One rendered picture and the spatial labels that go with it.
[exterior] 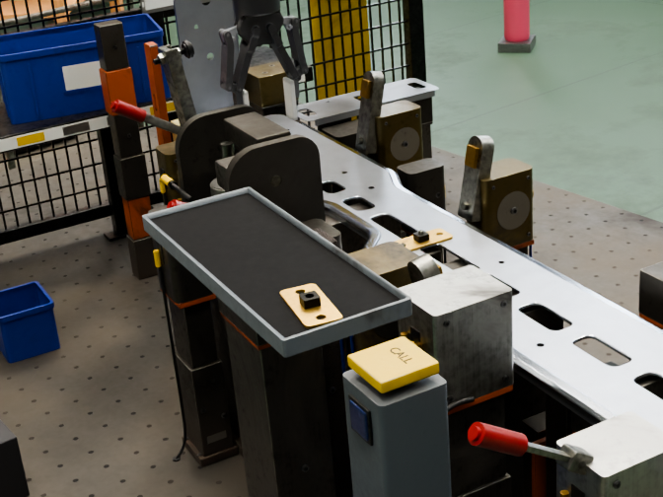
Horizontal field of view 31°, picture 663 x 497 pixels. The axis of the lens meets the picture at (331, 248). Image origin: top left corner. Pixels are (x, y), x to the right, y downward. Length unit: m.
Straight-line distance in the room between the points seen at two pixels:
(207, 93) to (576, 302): 1.00
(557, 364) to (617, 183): 3.17
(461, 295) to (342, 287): 0.15
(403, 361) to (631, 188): 3.45
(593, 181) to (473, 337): 3.28
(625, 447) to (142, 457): 0.88
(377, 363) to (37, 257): 1.55
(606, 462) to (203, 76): 1.35
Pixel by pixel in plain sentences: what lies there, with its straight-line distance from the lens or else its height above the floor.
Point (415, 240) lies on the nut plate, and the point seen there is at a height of 1.00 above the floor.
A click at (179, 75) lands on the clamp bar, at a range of 1.90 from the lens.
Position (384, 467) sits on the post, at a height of 1.08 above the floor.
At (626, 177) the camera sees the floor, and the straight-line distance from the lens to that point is 4.55.
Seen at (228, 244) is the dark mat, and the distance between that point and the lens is 1.30.
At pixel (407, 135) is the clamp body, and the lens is 2.05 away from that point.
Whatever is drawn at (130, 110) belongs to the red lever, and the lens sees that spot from 1.90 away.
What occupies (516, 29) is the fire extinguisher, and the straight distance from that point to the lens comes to 6.19.
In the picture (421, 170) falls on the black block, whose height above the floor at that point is 0.99.
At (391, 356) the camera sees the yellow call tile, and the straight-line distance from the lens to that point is 1.05.
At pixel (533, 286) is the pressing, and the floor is 1.00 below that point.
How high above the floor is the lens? 1.68
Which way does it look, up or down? 25 degrees down
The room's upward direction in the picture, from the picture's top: 5 degrees counter-clockwise
